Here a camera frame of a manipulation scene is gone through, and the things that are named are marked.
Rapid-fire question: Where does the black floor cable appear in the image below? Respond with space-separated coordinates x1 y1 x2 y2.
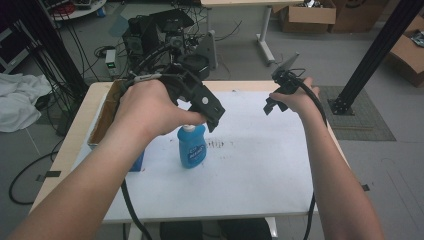
7 139 66 206

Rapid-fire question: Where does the white desk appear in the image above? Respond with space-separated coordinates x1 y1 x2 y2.
199 0 305 67

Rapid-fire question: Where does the round white table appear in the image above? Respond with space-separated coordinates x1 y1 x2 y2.
49 0 108 22

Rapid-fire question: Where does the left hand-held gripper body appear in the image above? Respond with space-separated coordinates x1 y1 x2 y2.
159 64 226 124

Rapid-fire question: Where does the blue dish soap bottle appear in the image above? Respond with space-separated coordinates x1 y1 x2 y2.
176 123 208 170

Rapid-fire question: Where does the open cardboard box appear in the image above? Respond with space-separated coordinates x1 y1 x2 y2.
86 78 146 173

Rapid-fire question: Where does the dark floor mat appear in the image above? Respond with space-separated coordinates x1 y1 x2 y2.
318 85 397 142

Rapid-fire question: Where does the brown cardboard box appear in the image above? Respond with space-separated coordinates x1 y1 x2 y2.
382 14 424 89
279 0 338 34

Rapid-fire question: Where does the person's right hand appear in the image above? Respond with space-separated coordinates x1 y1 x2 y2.
268 76 321 115

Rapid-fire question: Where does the black cable-hung metal stand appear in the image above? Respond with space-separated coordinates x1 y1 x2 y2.
19 0 90 98

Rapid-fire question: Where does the white power supply unit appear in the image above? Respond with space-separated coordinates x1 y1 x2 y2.
104 48 118 78

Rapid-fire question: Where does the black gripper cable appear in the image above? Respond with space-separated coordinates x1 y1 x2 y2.
293 71 330 240
120 179 155 240

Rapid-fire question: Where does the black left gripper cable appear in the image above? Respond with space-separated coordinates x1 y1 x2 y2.
120 179 155 240

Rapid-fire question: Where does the person's left hand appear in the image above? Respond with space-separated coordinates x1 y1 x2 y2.
112 79 208 143

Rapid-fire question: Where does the black wheeled robot equipment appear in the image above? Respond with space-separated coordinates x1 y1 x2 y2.
121 8 218 83

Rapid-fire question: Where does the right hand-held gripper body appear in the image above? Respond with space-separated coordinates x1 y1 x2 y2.
270 52 306 102

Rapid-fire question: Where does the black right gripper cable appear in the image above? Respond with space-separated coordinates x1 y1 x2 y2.
293 71 330 240

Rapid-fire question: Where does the white cloth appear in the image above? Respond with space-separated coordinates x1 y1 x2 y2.
0 72 54 134

